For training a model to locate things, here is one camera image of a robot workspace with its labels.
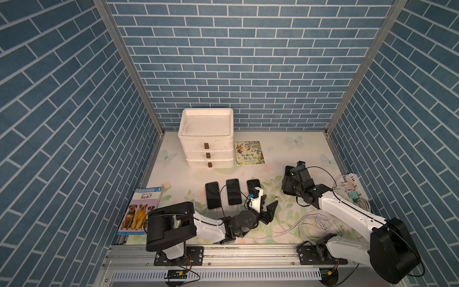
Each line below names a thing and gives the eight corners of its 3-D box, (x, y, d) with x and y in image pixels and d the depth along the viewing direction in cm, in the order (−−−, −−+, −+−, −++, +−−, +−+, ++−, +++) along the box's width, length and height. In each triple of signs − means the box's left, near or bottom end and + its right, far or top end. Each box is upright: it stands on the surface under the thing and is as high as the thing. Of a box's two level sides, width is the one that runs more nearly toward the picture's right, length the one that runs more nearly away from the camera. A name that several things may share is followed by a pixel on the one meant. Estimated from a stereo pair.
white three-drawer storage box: (184, 169, 103) (171, 138, 83) (191, 140, 118) (181, 108, 98) (233, 169, 104) (233, 139, 83) (234, 140, 118) (233, 108, 98)
